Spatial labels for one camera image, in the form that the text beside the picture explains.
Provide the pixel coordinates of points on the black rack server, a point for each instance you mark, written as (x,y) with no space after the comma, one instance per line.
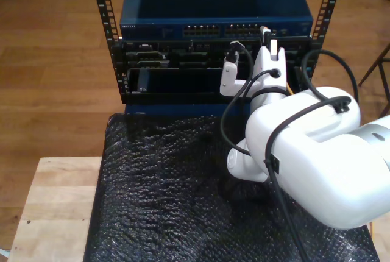
(182,56)

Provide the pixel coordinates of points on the blue network switch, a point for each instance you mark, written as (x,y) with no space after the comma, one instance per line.
(182,0)

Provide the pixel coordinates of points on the dark wooden chair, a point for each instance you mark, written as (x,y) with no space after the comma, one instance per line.
(373,64)

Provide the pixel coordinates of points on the black bubble wrap mat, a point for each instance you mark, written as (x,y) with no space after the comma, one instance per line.
(152,213)

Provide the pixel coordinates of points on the blue rack base board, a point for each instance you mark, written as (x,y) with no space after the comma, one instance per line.
(182,109)

